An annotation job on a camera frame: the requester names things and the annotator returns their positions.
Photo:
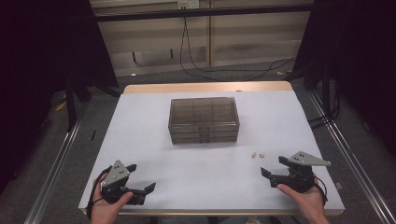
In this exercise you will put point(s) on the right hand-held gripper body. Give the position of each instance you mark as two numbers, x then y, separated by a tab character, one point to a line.
300	175

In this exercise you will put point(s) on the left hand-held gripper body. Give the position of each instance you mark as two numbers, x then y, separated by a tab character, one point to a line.
115	175

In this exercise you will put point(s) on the smoky clear drawer box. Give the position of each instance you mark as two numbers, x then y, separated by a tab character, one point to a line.
204	112

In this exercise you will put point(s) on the person's right hand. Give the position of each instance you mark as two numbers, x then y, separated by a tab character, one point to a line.
309	202

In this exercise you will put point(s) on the person's left hand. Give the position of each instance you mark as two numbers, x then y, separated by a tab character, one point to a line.
104	213

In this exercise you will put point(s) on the white table mat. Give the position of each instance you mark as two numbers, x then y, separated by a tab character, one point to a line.
193	174

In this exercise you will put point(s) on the black metal stand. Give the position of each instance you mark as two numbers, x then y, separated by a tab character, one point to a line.
326	93
70	105

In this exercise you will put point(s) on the yellow tape piece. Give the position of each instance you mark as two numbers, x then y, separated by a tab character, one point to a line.
60	106

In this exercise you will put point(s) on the wooden table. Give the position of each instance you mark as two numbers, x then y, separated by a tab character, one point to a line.
186	87

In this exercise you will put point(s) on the dark curtain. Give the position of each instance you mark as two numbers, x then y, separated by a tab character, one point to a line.
361	56
46	46

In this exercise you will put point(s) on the black horizontal bar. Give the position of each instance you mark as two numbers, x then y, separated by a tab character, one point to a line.
202	12

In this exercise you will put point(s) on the metal floor rail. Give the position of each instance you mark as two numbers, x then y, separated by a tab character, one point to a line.
49	180
358	165

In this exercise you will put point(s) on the white wall socket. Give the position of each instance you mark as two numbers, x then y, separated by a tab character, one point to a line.
188	4

